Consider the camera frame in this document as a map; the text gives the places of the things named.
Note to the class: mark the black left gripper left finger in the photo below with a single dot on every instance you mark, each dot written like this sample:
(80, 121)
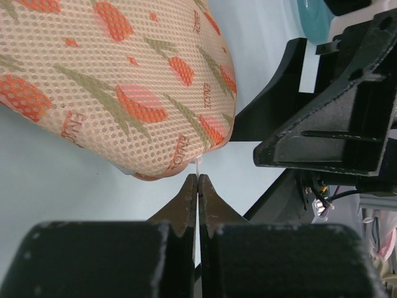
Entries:
(151, 258)

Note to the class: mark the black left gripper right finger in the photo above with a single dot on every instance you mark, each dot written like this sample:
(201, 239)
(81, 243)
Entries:
(241, 259)

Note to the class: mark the teal translucent plastic basin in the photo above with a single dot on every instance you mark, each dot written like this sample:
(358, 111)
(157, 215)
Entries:
(315, 20)

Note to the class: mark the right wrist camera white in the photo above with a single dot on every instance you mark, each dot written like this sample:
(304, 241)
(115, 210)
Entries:
(348, 13)

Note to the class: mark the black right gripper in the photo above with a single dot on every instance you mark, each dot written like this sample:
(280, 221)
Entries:
(343, 134)

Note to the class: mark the pink floral mesh laundry bag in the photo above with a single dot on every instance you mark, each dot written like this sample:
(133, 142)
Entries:
(148, 85)

